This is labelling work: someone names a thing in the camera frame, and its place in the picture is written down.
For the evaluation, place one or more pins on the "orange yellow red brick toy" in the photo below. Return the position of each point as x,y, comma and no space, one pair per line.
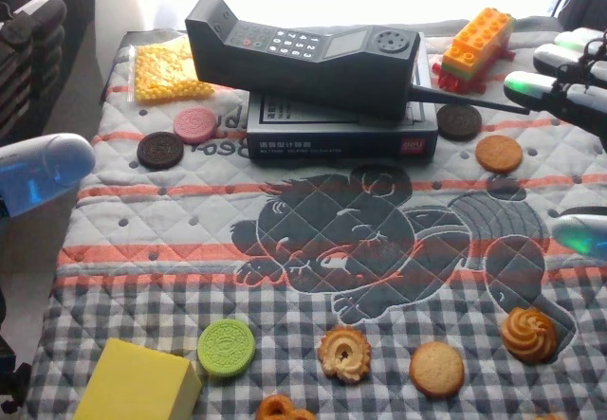
479,36

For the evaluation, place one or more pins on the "grey quilt with bear print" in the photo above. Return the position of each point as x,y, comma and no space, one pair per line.
189,249

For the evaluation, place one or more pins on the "large black toy phone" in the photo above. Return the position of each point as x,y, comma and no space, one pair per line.
284,74

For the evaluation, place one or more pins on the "pink sandwich cookie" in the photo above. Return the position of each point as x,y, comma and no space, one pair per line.
194,125

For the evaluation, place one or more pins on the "pretzel butter cookie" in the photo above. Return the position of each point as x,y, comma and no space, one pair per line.
272,408

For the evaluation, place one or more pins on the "round plain biscuit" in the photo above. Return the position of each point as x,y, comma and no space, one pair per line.
436,369
499,154

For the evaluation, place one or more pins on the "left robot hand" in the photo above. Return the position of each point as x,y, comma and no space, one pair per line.
42,173

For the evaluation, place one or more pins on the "yellow foam block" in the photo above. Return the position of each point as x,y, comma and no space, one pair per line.
137,382

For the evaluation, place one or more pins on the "swirl butter cookie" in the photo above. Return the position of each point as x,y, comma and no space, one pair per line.
528,337

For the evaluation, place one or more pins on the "bag of yellow beads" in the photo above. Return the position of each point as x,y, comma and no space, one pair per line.
161,74

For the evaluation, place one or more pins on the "brown sandwich cookie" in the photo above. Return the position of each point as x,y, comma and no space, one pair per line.
160,151
459,122

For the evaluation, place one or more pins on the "green sandwich cookie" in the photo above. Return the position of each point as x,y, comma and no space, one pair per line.
226,348

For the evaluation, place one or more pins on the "dark box with label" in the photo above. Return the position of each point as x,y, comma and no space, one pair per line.
332,145

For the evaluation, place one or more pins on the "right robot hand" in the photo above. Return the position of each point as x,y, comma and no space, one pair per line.
569,93

